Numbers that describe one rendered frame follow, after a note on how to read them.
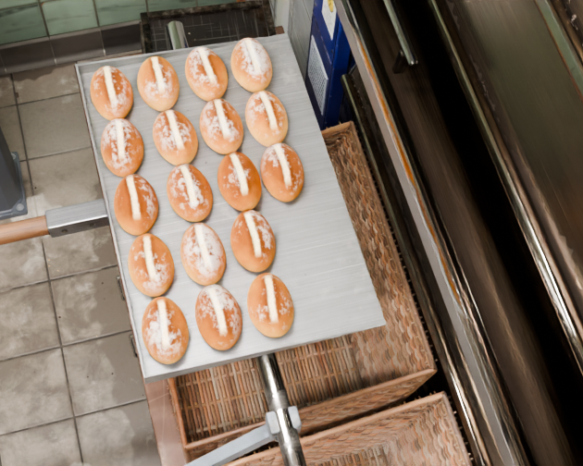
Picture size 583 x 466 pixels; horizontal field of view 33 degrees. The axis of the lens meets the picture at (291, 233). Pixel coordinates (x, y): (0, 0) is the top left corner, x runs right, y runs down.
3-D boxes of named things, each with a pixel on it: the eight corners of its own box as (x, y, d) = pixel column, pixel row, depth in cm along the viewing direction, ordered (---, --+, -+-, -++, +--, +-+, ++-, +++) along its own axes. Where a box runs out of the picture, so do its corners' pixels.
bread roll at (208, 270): (231, 284, 146) (230, 269, 141) (188, 293, 145) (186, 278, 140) (217, 225, 151) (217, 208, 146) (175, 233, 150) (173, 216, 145)
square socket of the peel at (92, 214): (51, 239, 148) (47, 230, 145) (47, 219, 150) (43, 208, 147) (110, 226, 150) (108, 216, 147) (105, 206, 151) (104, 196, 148)
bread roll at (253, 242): (280, 271, 148) (282, 255, 143) (237, 279, 147) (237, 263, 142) (266, 214, 152) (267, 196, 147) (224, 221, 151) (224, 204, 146)
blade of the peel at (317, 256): (145, 384, 139) (143, 377, 137) (77, 73, 162) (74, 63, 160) (386, 324, 145) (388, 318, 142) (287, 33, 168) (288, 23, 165)
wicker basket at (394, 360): (342, 181, 224) (355, 115, 199) (418, 416, 200) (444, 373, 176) (131, 225, 217) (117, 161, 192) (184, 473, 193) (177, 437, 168)
